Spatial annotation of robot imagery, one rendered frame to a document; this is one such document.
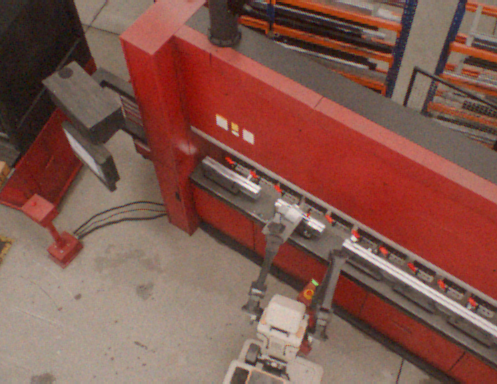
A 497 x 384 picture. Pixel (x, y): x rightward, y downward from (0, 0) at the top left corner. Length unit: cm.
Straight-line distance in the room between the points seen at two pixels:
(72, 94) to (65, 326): 215
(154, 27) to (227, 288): 242
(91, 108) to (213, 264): 205
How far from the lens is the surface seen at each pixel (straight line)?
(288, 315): 391
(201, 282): 549
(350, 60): 582
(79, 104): 410
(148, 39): 386
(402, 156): 340
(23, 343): 562
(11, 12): 26
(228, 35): 373
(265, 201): 480
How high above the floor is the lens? 506
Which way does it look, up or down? 59 degrees down
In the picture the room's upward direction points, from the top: 3 degrees counter-clockwise
